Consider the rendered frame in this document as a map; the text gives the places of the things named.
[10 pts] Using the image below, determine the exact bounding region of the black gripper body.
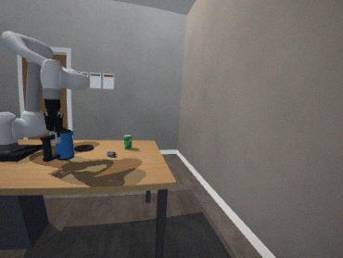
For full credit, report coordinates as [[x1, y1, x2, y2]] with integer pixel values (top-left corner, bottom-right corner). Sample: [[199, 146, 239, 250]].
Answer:
[[44, 99, 60, 118]]

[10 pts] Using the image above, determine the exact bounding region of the black round disc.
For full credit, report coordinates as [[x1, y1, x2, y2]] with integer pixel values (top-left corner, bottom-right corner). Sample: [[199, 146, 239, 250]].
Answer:
[[74, 145, 94, 152]]

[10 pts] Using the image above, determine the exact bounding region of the green and yellow drink can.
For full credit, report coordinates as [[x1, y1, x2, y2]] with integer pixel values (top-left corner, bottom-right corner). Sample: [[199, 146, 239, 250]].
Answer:
[[124, 135, 132, 149]]

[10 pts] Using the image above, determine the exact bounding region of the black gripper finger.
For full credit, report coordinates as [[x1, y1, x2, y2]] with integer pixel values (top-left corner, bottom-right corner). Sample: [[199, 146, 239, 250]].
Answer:
[[51, 111, 64, 144], [44, 112, 56, 143]]

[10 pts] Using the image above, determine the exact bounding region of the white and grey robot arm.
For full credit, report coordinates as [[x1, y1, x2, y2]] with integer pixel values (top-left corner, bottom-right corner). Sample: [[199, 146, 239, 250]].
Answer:
[[0, 31, 90, 154]]

